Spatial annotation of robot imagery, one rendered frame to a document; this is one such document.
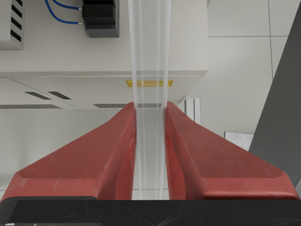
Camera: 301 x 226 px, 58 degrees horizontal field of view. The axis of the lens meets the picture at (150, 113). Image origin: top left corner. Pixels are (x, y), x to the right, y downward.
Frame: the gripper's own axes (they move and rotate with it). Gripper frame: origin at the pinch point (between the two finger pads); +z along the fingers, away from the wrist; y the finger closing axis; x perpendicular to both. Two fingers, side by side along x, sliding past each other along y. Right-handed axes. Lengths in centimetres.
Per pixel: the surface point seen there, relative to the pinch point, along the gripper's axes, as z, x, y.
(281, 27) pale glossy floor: 100, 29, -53
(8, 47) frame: 32.0, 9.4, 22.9
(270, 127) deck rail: 4.3, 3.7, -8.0
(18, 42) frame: 32.2, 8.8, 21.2
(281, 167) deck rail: 1.8, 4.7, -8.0
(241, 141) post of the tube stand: 69, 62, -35
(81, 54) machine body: 32.8, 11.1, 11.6
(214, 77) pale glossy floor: 86, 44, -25
